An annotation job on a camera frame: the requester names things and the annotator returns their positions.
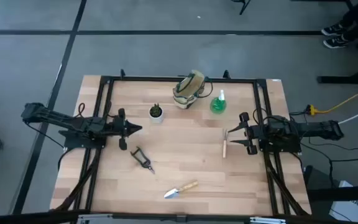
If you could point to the silver metal bracket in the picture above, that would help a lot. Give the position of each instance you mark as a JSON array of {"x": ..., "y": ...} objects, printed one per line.
[
  {"x": 95, "y": 218},
  {"x": 267, "y": 220}
]

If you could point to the small plant in white pot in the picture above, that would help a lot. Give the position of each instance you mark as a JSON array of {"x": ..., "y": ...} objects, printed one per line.
[{"x": 156, "y": 115}]

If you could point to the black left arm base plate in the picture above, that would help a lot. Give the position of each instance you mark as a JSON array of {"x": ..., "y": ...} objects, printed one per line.
[{"x": 73, "y": 143}]

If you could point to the black chair base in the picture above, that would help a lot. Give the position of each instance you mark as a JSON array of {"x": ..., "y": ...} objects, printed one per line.
[{"x": 243, "y": 6}]

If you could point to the black aluminium table frame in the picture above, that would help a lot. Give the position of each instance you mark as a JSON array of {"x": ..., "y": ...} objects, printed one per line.
[{"x": 154, "y": 78}]

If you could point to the black pruning shears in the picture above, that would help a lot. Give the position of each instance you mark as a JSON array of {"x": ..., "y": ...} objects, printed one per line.
[{"x": 141, "y": 158}]

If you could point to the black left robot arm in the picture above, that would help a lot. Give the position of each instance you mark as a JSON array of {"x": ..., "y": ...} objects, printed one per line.
[{"x": 57, "y": 118}]

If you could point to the person's black shoe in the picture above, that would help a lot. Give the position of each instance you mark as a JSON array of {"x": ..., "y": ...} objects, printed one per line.
[
  {"x": 336, "y": 42},
  {"x": 332, "y": 29}
]

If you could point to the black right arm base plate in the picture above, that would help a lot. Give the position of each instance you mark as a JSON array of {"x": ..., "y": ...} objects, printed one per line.
[{"x": 291, "y": 148}]

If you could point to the white cardboard box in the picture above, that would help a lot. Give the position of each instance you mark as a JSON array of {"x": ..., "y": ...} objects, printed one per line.
[{"x": 353, "y": 208}]

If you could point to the green spray bottle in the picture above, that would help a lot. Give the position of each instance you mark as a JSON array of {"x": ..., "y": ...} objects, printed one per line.
[{"x": 217, "y": 105}]

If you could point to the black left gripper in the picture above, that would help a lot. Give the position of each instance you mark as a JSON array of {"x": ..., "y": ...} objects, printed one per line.
[{"x": 120, "y": 126}]

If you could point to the beige canvas gardening bag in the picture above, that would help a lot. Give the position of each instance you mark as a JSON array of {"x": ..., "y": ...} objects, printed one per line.
[{"x": 186, "y": 93}]

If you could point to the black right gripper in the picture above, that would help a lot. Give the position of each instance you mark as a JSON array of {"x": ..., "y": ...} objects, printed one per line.
[{"x": 250, "y": 133}]

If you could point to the black camera rig beam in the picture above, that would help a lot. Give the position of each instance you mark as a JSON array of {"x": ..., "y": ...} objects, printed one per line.
[{"x": 26, "y": 217}]

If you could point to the black desk foot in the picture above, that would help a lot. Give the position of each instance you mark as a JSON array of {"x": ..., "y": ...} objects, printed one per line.
[{"x": 346, "y": 79}]

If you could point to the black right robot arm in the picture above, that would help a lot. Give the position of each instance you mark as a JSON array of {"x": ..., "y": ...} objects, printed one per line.
[{"x": 309, "y": 127}]

